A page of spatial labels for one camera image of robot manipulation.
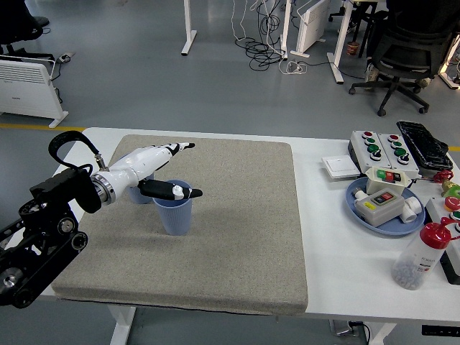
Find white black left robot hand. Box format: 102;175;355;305
103;142;204;203

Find blue ribbed cup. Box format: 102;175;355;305
152;179;195;236
127;172;156;206

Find grey-brown mat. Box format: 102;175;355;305
50;134;310;317

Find white desk leg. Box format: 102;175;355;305
326;0;355;85
278;0;293;60
437;32;460;90
180;0;198;55

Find white table leg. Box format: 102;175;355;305
369;321;398;345
106;305;137;345

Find white four-button control box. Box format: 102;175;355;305
350;129;391;170
376;133;420;180

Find blue round plate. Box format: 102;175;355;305
345;177;426;236

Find white pipe fitting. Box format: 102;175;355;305
400;195;422;224

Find black plastic tray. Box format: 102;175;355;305
396;120;454;170

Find black mesh office chair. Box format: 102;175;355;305
347;0;460;116

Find clear bottle red cap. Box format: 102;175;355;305
390;217;460;291

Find black desk control panel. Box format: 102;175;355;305
421;325;460;337

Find white panel heater black cord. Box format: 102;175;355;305
0;53;70;129

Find black cable bundle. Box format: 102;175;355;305
235;0;288;71

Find white cable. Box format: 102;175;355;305
229;0;260;41

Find white wall switch plate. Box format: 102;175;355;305
321;154;362;180

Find white green-red switch box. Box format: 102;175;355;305
365;166;414;197

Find grey push-button switch box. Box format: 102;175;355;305
354;188;406;228

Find red-handled brass valve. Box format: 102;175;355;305
433;170;456;196

